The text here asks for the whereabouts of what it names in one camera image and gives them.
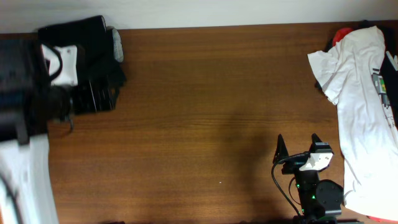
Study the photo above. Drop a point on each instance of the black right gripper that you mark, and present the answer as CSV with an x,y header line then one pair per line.
x,y
296,168

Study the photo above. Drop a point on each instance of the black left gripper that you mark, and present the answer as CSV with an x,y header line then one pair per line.
x,y
94,97

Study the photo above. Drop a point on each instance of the black shorts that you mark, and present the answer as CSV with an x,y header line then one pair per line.
x,y
100,50

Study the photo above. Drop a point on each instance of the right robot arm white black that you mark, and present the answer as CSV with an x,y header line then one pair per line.
x,y
320,200

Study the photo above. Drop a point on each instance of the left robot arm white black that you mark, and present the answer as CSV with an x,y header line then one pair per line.
x,y
39,83

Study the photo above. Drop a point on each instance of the white t-shirt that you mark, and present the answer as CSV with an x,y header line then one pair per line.
x,y
349,77

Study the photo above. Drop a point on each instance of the red garment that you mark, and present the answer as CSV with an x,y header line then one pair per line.
x,y
340,34

